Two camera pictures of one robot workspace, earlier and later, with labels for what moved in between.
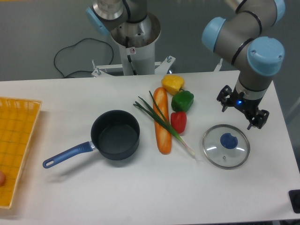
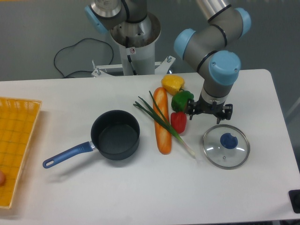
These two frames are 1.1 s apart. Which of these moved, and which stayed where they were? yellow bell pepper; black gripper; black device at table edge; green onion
Moved: black gripper
Stayed: green onion; yellow bell pepper; black device at table edge
